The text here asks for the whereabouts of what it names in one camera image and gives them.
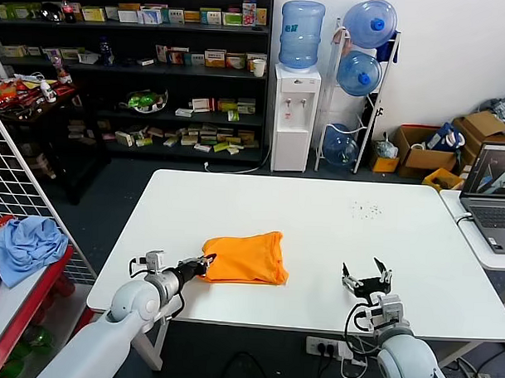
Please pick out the dark blue bottle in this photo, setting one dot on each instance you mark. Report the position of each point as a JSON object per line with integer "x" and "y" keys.
{"x": 106, "y": 51}

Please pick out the blue and white box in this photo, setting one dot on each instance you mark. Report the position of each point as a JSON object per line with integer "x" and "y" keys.
{"x": 150, "y": 17}

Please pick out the blue water jug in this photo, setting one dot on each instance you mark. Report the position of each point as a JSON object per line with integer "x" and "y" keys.
{"x": 368, "y": 23}
{"x": 339, "y": 146}
{"x": 356, "y": 74}

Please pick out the crumpled plastic bag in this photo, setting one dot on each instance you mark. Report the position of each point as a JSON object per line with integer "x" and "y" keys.
{"x": 387, "y": 148}

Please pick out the plain brown cardboard box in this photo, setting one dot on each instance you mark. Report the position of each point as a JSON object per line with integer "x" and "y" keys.
{"x": 485, "y": 124}

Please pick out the orange t-shirt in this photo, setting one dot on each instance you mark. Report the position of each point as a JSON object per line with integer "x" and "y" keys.
{"x": 250, "y": 259}

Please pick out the dark blue hanging cloth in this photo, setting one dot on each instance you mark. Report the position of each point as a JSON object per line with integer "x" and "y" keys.
{"x": 392, "y": 50}

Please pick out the white bottle with green label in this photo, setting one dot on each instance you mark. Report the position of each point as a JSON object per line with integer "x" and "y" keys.
{"x": 49, "y": 92}

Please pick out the orange snack bag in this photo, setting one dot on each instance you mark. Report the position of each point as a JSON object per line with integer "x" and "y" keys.
{"x": 6, "y": 91}

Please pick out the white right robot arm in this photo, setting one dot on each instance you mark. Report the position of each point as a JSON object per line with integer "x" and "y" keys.
{"x": 408, "y": 364}

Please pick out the green and white bowl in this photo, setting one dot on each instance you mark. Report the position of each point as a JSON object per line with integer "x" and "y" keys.
{"x": 145, "y": 102}

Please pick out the green medicine box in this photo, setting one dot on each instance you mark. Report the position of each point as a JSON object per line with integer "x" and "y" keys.
{"x": 227, "y": 105}

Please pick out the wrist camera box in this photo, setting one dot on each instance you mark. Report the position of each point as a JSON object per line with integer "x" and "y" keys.
{"x": 154, "y": 261}
{"x": 387, "y": 310}

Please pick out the white power strip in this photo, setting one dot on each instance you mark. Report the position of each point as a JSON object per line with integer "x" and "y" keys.
{"x": 313, "y": 345}

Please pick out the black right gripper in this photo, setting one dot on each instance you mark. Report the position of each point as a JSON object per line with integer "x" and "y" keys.
{"x": 371, "y": 286}

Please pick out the yellow plastic bin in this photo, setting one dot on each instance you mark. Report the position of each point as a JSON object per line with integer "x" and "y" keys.
{"x": 441, "y": 179}

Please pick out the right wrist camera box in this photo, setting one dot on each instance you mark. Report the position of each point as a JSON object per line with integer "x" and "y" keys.
{"x": 387, "y": 310}

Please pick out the white jug rack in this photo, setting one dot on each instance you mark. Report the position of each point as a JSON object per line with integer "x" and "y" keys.
{"x": 318, "y": 158}

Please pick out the red and white box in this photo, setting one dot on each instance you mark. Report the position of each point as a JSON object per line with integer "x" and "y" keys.
{"x": 203, "y": 105}

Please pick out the upright blue water bottle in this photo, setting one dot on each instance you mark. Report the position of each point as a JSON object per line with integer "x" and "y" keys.
{"x": 301, "y": 37}

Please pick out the cardboard box with orange rim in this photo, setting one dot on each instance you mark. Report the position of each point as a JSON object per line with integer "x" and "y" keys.
{"x": 423, "y": 159}

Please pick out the small white side table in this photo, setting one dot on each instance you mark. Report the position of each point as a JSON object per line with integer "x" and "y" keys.
{"x": 455, "y": 204}

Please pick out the blue bag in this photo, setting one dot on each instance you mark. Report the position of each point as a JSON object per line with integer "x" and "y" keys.
{"x": 445, "y": 135}

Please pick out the dark glass bowl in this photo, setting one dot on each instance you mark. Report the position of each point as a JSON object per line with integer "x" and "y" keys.
{"x": 50, "y": 12}

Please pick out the white water dispenser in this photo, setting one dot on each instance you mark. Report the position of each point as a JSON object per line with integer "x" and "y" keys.
{"x": 290, "y": 144}

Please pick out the black shelf unit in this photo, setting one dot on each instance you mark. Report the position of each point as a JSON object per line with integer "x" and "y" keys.
{"x": 158, "y": 28}

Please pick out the red and blue box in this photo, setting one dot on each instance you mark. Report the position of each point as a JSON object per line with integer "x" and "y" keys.
{"x": 179, "y": 57}

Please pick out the light blue cloth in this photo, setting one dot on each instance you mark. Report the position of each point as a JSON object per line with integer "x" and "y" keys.
{"x": 26, "y": 247}

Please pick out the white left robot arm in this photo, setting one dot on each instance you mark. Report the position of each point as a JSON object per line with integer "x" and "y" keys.
{"x": 128, "y": 309}

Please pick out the white paper cup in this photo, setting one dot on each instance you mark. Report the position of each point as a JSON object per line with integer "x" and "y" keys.
{"x": 259, "y": 69}

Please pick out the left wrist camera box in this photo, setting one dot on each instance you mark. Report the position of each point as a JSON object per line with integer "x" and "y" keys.
{"x": 154, "y": 261}

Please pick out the grey laptop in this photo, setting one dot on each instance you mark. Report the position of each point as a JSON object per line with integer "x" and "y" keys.
{"x": 490, "y": 214}

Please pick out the green plastic bottle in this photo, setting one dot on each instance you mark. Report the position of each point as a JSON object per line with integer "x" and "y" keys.
{"x": 40, "y": 339}

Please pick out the yellow and green box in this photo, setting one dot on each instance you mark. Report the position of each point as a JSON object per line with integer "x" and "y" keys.
{"x": 94, "y": 14}

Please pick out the pink and white carton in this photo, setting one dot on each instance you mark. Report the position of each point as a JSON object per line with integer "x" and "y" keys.
{"x": 249, "y": 14}

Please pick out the bottle with pink label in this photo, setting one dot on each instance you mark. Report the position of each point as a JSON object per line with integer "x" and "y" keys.
{"x": 61, "y": 68}

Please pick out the large white table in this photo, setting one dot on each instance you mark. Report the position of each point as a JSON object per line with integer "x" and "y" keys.
{"x": 420, "y": 244}

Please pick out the small yellow box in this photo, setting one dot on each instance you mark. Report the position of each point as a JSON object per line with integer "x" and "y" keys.
{"x": 384, "y": 165}

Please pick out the flat white box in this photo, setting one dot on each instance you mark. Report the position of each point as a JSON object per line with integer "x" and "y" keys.
{"x": 184, "y": 112}

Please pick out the cola bottle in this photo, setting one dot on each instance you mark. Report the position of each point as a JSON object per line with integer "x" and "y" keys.
{"x": 68, "y": 12}

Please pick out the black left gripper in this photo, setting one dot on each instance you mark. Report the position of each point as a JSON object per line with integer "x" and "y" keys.
{"x": 191, "y": 269}

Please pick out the white plug adapter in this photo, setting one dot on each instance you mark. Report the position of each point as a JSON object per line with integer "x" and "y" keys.
{"x": 346, "y": 350}

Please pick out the long green box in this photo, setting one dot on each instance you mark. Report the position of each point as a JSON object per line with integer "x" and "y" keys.
{"x": 22, "y": 12}

